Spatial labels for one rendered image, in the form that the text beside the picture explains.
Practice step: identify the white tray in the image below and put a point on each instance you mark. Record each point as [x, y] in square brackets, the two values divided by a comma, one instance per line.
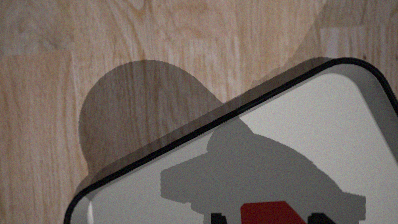
[324, 142]

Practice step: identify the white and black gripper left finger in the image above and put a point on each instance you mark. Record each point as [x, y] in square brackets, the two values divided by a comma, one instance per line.
[217, 218]

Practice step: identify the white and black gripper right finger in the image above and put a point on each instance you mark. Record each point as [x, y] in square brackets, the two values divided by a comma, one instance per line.
[319, 218]

